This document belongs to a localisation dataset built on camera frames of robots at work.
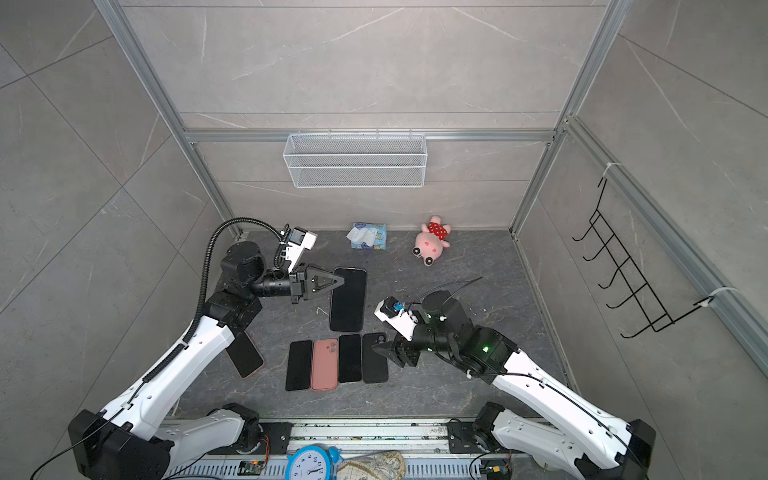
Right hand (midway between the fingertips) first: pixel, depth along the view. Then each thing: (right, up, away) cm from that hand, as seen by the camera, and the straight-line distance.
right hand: (383, 331), depth 67 cm
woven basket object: (0, -31, 0) cm, 31 cm away
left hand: (-8, +13, -6) cm, 16 cm away
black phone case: (-3, -14, +19) cm, 24 cm away
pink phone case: (-17, -15, +19) cm, 30 cm away
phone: (-24, -14, +17) cm, 33 cm away
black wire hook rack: (+54, +6, -10) cm, 55 cm away
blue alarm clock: (-16, -31, +2) cm, 35 cm away
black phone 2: (-10, -13, +19) cm, 26 cm away
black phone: (-7, +8, -5) cm, 12 cm away
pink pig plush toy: (+16, +23, +40) cm, 49 cm away
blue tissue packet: (-7, +25, +44) cm, 51 cm away
